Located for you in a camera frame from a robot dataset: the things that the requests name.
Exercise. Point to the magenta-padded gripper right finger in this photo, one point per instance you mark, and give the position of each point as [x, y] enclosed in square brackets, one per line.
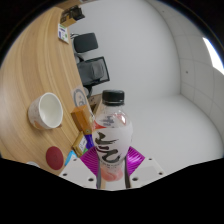
[146, 171]

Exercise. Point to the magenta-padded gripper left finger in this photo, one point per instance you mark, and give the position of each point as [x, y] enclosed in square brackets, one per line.
[78, 171]

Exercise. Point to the clear pink drink bottle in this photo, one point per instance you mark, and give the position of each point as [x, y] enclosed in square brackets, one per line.
[111, 140]

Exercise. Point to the small light blue box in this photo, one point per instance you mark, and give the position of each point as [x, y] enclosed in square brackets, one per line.
[70, 156]

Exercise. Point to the flat round red coaster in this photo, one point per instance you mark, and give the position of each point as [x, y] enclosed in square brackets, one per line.
[55, 158]

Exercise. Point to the small round white black-centred object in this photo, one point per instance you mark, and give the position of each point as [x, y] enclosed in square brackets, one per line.
[32, 164]

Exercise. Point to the orange-brown cardboard box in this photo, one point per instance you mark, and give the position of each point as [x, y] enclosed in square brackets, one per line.
[81, 120]

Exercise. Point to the white ceramic mug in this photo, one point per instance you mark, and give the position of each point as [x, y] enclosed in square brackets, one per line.
[46, 111]

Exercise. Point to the grey mesh office chair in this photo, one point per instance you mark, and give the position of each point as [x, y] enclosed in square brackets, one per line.
[93, 73]

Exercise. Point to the black office chair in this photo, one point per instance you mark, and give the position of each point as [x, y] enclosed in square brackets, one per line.
[85, 42]

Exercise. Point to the ceiling light panel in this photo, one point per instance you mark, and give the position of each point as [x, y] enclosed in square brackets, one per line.
[214, 56]

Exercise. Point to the white green printed leaflet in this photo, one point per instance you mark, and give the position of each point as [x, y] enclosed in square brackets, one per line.
[63, 33]

